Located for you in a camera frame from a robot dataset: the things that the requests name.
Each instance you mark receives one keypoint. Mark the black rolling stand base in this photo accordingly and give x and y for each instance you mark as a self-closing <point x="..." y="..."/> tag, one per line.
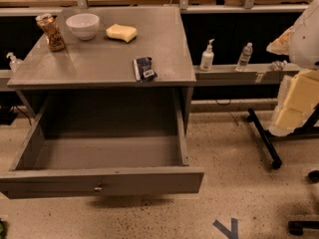
<point x="309" y="129"/>

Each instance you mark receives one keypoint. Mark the crumpled clear plastic wrapper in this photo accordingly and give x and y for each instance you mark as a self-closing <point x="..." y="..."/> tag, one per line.
<point x="278" y="65"/>

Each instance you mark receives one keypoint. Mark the yellow sponge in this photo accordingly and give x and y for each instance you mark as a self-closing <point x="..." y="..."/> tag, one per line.
<point x="121" y="32"/>

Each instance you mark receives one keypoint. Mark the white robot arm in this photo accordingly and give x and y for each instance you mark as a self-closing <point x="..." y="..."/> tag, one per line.
<point x="304" y="39"/>

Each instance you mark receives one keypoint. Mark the grey cabinet desk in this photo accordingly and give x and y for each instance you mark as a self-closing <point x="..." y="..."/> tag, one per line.
<point x="105" y="66"/>

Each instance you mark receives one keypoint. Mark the clear sanitizer pump bottle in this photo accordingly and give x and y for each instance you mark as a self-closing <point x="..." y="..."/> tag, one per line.
<point x="14" y="61"/>

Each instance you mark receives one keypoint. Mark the white ceramic bowl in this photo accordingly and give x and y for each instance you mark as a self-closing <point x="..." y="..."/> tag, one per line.
<point x="84" y="26"/>

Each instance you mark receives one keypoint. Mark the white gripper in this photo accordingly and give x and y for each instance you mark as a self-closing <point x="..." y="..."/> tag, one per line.
<point x="305" y="39"/>

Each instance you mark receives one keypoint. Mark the round metal drawer knob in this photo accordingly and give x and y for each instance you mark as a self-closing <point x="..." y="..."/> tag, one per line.
<point x="99" y="188"/>

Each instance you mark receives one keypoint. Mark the black caster base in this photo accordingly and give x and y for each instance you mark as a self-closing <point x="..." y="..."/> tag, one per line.
<point x="297" y="227"/>

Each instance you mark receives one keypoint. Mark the clear plastic water bottle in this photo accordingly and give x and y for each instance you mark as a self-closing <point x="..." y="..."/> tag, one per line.
<point x="244" y="57"/>

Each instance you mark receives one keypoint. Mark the open grey top drawer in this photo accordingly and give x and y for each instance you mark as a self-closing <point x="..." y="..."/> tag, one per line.
<point x="133" y="145"/>

